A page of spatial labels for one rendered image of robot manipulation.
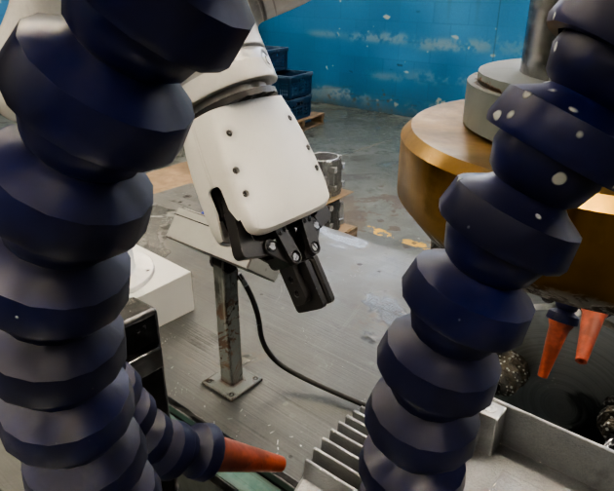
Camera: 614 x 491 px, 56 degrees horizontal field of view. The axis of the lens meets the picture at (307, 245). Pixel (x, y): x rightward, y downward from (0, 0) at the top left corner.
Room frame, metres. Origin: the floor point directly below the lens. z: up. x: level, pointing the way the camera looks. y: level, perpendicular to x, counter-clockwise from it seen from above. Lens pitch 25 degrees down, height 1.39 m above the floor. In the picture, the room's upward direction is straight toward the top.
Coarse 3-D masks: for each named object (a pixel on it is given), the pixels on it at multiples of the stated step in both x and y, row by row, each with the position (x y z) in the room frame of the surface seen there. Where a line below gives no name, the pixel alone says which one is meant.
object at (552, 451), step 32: (480, 416) 0.28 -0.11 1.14; (512, 416) 0.29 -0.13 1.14; (480, 448) 0.28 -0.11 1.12; (512, 448) 0.28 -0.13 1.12; (544, 448) 0.27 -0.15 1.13; (576, 448) 0.26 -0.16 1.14; (608, 448) 0.25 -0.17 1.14; (480, 480) 0.26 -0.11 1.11; (512, 480) 0.24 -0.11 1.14; (544, 480) 0.26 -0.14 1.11; (576, 480) 0.26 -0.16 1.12; (608, 480) 0.25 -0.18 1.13
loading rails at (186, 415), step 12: (168, 396) 0.56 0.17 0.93; (180, 408) 0.54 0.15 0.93; (180, 420) 0.54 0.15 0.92; (192, 420) 0.52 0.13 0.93; (204, 420) 0.52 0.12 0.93; (180, 480) 0.49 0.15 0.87; (192, 480) 0.48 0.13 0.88; (216, 480) 0.45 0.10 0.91; (228, 480) 0.44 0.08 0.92; (240, 480) 0.44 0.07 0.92; (252, 480) 0.44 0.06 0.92; (264, 480) 0.44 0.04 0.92; (276, 480) 0.44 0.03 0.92; (288, 480) 0.43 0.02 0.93
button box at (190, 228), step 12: (180, 216) 0.79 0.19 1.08; (192, 216) 0.77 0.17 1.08; (204, 216) 0.76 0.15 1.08; (180, 228) 0.77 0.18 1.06; (192, 228) 0.76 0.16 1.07; (204, 228) 0.75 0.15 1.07; (180, 240) 0.76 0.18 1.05; (192, 240) 0.75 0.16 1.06; (204, 240) 0.74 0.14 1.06; (204, 252) 0.73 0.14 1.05; (216, 252) 0.71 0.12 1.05; (228, 252) 0.70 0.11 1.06; (240, 264) 0.68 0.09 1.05; (252, 264) 0.68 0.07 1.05; (264, 264) 0.70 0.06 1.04; (264, 276) 0.70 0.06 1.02; (276, 276) 0.71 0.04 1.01
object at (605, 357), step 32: (544, 320) 0.43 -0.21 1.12; (608, 320) 0.40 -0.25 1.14; (512, 352) 0.44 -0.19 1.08; (608, 352) 0.40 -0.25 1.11; (512, 384) 0.42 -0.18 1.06; (544, 384) 0.42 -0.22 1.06; (576, 384) 0.41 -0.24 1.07; (608, 384) 0.39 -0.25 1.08; (544, 416) 0.42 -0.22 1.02; (576, 416) 0.40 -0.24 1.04; (608, 416) 0.36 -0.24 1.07
